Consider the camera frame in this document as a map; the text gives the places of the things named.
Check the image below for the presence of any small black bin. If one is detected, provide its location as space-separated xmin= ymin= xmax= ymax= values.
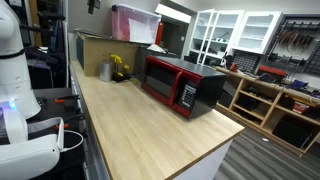
xmin=235 ymin=94 xmax=261 ymax=112

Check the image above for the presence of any black pegboard tool wall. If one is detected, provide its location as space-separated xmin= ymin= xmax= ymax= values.
xmin=264 ymin=13 xmax=320 ymax=77

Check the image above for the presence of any grey metal cylinder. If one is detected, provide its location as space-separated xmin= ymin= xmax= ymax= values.
xmin=98 ymin=60 xmax=114 ymax=83

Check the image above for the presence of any black clamp with orange handle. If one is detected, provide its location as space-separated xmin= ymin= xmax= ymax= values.
xmin=54 ymin=114 xmax=86 ymax=130
xmin=54 ymin=94 xmax=81 ymax=105

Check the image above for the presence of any red toolbox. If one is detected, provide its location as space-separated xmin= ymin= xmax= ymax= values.
xmin=255 ymin=64 xmax=288 ymax=84

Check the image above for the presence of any white crumpled cloth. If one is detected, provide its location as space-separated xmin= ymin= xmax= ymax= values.
xmin=146 ymin=43 xmax=167 ymax=54

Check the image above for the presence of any blue object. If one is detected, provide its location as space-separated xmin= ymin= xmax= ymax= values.
xmin=288 ymin=79 xmax=309 ymax=90

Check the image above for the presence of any red microwave door with handle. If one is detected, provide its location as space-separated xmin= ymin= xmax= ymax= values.
xmin=140 ymin=55 xmax=184 ymax=109

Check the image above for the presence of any wooden workbench with shelves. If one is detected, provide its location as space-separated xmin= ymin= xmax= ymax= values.
xmin=214 ymin=65 xmax=320 ymax=158

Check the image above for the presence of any dark grey box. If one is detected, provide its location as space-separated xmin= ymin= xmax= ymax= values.
xmin=134 ymin=44 xmax=181 ymax=81

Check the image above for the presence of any red cylinder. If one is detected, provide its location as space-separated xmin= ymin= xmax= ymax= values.
xmin=155 ymin=21 xmax=165 ymax=46

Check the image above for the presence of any white cable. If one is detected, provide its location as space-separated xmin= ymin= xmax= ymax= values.
xmin=59 ymin=129 xmax=85 ymax=153

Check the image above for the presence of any red and white carton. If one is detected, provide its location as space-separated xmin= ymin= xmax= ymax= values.
xmin=292 ymin=100 xmax=311 ymax=115

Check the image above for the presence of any small white glass-door cabinet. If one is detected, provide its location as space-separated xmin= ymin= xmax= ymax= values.
xmin=232 ymin=10 xmax=284 ymax=56

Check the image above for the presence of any black small-parts drawer organizer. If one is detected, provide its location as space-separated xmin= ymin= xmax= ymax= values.
xmin=231 ymin=51 xmax=263 ymax=75

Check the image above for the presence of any large black bin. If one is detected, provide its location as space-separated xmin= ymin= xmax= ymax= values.
xmin=271 ymin=114 xmax=315 ymax=150

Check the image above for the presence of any large brown cardboard box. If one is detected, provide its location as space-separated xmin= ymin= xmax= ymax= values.
xmin=75 ymin=29 xmax=141 ymax=78

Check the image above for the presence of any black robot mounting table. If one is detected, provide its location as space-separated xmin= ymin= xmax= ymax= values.
xmin=26 ymin=87 xmax=111 ymax=180

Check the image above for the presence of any yellow and black clamp tool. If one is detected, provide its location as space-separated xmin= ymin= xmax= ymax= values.
xmin=109 ymin=54 xmax=133 ymax=83

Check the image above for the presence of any pink translucent storage bin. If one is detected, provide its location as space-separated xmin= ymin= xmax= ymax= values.
xmin=110 ymin=3 xmax=162 ymax=45

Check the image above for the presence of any tall white glass-door cabinet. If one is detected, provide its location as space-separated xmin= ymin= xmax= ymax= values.
xmin=189 ymin=8 xmax=245 ymax=67

